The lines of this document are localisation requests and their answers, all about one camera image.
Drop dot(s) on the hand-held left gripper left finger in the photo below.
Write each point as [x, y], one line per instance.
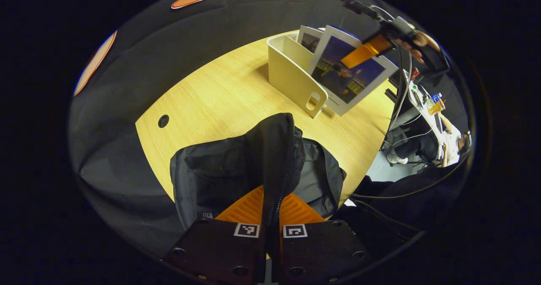
[219, 251]

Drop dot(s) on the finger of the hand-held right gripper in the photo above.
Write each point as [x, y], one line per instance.
[363, 53]

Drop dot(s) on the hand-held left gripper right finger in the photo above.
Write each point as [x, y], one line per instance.
[321, 251]

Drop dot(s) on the blue cover book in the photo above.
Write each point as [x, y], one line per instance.
[338, 78]

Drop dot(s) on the grey cover book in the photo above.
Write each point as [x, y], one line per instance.
[310, 39]

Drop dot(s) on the cream plastic bookshelf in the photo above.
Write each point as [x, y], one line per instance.
[291, 78]

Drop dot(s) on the black schoolbag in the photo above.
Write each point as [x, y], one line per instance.
[219, 171]

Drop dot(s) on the small red desk item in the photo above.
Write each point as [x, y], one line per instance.
[414, 73]

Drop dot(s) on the white office desk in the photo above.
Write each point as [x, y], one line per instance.
[420, 103]

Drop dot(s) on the orange drink cup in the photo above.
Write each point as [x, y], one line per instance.
[436, 106]

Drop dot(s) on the black backdrop cloth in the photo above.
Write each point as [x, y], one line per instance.
[169, 44]

